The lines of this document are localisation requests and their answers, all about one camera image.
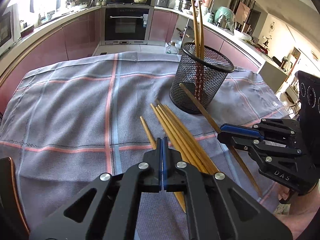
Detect white bowl on counter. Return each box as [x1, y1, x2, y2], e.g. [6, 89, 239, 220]
[234, 33, 252, 41]

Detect white microwave oven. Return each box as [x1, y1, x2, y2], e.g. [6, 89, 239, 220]
[0, 4, 21, 55]

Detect right hand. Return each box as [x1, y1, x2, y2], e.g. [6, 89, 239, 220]
[275, 187, 319, 239]

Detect black built-in oven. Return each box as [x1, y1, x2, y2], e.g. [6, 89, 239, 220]
[101, 5, 153, 44]

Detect oil bottle on floor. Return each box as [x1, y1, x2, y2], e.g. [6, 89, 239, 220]
[165, 41, 178, 55]

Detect smartphone with orange edge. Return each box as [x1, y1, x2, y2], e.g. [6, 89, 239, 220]
[1, 157, 30, 239]

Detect black camera box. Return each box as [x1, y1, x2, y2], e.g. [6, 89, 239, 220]
[297, 70, 319, 156]

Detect mint green kettle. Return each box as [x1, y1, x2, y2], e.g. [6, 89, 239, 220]
[214, 7, 236, 31]

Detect black mesh utensil holder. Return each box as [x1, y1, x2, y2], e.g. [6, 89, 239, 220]
[169, 42, 235, 114]

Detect bamboo chopstick in holder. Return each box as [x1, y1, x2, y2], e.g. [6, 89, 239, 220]
[191, 0, 200, 100]
[199, 1, 204, 100]

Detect plaid grey tablecloth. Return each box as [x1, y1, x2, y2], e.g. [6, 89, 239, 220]
[1, 52, 279, 230]

